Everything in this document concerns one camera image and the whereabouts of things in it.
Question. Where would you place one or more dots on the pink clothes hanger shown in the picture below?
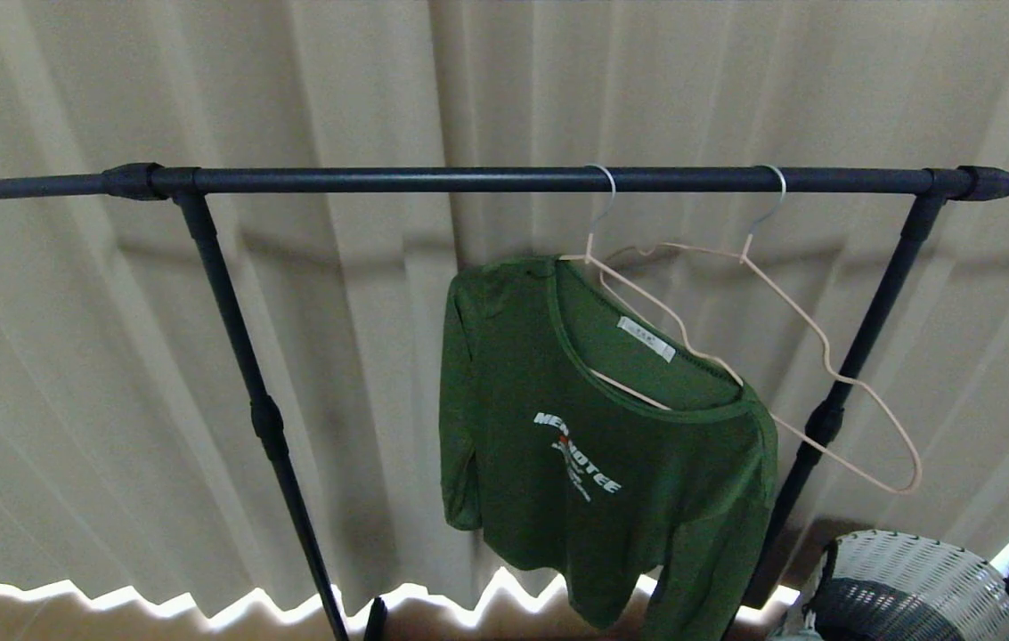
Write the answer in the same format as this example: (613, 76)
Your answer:
(646, 307)
(860, 382)

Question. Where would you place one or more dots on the beige curtain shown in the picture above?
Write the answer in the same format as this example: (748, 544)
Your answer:
(379, 374)

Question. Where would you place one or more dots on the white laundry basket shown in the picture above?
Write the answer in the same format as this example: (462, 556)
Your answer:
(914, 570)

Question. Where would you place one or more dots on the black clothes rack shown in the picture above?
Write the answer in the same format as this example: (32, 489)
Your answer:
(379, 181)

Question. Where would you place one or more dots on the green long-sleeved shirt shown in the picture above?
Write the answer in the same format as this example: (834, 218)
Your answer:
(646, 499)

